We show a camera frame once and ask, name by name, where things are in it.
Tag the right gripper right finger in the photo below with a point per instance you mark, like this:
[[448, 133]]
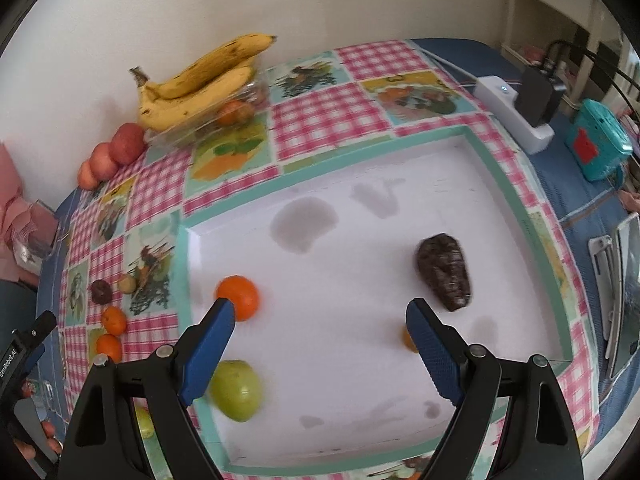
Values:
[[538, 440]]

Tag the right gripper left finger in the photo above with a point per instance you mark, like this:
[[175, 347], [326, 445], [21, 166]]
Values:
[[103, 440]]

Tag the green apple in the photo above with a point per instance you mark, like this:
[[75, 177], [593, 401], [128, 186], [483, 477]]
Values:
[[144, 422], [236, 390]]

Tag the orange tangerine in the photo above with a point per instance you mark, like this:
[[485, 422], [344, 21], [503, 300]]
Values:
[[114, 321], [110, 346], [242, 293]]

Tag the brown kiwi fruit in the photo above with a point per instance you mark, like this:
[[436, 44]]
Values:
[[407, 340]]

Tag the left hand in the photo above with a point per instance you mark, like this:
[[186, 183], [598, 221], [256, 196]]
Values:
[[28, 452]]

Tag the dark avocado on cloth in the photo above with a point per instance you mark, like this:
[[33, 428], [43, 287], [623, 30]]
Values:
[[101, 292]]

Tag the clear glass vase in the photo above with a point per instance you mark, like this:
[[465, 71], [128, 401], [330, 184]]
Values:
[[36, 240]]

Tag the small tan fruit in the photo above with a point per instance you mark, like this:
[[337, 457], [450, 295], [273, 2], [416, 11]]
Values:
[[127, 284]]

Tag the pink paper flower bouquet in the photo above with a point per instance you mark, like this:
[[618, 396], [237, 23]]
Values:
[[14, 217]]

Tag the small red apple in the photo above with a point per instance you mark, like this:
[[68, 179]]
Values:
[[86, 180]]

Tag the middle red apple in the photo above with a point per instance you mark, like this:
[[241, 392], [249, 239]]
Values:
[[101, 163]]

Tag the orange tangerine on tray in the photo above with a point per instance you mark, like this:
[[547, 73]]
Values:
[[242, 293]]

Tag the dark avocado on tray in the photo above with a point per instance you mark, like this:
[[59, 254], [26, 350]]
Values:
[[441, 265]]

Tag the large red apple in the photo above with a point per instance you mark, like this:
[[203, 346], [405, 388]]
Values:
[[127, 144]]

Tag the white teal-rimmed tray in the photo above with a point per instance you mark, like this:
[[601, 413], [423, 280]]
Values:
[[331, 250]]

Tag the lower yellow banana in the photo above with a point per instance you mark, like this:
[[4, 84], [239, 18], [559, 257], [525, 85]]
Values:
[[160, 114]]

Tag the yellow banana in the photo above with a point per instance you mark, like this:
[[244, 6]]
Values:
[[160, 114], [207, 67]]

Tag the teal box red label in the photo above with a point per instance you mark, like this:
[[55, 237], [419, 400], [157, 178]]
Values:
[[597, 141]]

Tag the orange fruit in box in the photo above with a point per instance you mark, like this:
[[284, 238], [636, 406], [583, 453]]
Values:
[[234, 112]]

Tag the clear plastic fruit box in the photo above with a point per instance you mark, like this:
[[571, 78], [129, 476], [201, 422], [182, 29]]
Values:
[[203, 125]]

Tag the black power adapter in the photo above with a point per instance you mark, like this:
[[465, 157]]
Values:
[[539, 97]]

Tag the white power strip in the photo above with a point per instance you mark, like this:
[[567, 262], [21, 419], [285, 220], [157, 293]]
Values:
[[499, 98]]

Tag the upper yellow banana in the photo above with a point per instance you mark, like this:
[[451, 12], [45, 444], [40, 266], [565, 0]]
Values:
[[207, 67]]

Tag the white shelf unit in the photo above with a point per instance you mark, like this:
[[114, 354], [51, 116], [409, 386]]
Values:
[[532, 24]]

